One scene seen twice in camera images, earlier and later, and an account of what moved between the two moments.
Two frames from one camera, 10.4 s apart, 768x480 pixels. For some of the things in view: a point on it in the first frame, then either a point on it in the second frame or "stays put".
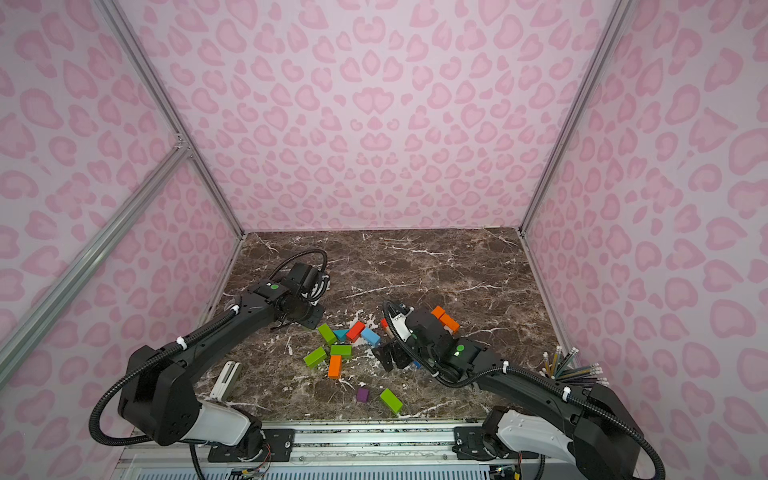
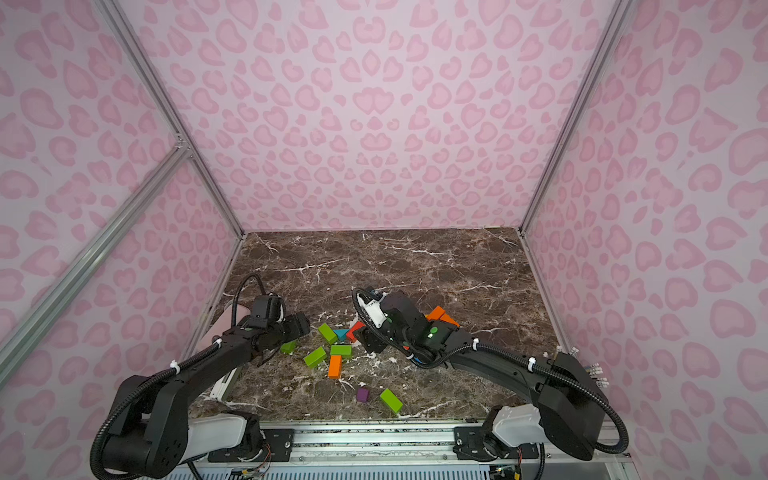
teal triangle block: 341,334 stays put
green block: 327,333 stays put
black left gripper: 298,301 to 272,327
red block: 355,331 stays put
